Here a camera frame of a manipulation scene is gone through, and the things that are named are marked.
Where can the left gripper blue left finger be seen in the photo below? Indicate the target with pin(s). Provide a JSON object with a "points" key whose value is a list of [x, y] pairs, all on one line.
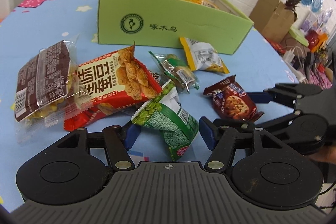
{"points": [[118, 141]]}

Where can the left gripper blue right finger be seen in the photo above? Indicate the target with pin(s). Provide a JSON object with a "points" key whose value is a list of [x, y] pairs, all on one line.
{"points": [[221, 141]]}

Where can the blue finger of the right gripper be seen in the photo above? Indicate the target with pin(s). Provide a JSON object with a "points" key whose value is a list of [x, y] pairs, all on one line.
{"points": [[240, 126], [260, 97]]}

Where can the dark red cookie packet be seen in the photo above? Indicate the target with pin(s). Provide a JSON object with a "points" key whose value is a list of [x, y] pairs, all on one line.
{"points": [[230, 101]]}

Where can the green pea snack bag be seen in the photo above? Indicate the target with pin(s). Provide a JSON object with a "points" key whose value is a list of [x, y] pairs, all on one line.
{"points": [[166, 114]]}

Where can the red orange cracker bag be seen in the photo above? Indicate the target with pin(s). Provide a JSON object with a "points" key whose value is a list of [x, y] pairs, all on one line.
{"points": [[114, 81]]}

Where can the green biscuit packet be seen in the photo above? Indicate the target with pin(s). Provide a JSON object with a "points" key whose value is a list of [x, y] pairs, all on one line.
{"points": [[175, 69]]}

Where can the yellow white snack packet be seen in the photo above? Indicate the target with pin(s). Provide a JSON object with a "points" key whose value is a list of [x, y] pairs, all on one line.
{"points": [[202, 56]]}

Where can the brown transparent snack bag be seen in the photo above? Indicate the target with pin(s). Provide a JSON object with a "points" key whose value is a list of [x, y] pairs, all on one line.
{"points": [[45, 81]]}

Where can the small brown white packet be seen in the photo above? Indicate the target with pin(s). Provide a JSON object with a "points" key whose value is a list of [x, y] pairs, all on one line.
{"points": [[157, 76]]}

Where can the person's right hand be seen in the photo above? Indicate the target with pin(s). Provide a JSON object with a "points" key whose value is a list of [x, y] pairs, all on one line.
{"points": [[325, 154]]}

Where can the white power strip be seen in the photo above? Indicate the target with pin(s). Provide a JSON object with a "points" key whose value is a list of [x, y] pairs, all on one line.
{"points": [[295, 65]]}

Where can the small green box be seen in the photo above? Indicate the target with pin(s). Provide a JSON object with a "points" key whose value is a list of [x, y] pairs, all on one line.
{"points": [[298, 35]]}

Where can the brown cardboard box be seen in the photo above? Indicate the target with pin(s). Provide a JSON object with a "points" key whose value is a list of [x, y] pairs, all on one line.
{"points": [[272, 19]]}

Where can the dark purple plant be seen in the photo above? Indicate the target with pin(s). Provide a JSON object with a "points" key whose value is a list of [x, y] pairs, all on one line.
{"points": [[291, 5]]}

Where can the green cardboard box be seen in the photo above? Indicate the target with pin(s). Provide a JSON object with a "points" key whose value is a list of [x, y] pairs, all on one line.
{"points": [[160, 23]]}

